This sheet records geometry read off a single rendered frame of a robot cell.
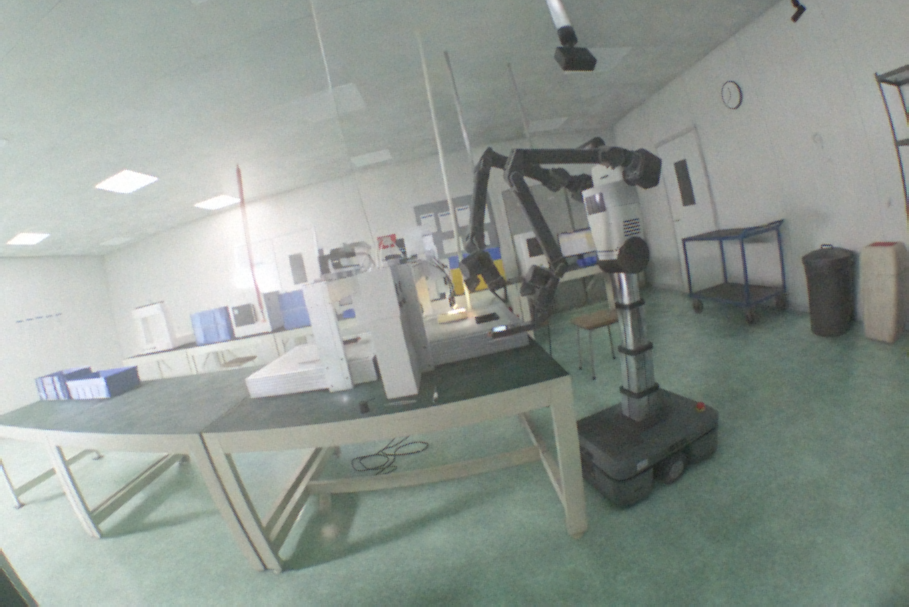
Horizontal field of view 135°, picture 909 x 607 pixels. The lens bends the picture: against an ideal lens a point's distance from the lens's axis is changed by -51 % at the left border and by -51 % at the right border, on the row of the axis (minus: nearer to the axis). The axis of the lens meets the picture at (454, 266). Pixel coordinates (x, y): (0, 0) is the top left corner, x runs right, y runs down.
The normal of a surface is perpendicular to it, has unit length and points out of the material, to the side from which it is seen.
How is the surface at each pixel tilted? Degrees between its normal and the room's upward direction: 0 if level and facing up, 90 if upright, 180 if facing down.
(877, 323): 93
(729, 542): 0
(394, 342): 90
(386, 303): 90
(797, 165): 90
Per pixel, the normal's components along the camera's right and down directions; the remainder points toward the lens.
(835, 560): -0.21, -0.98
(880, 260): -1.00, 0.08
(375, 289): 0.03, 0.03
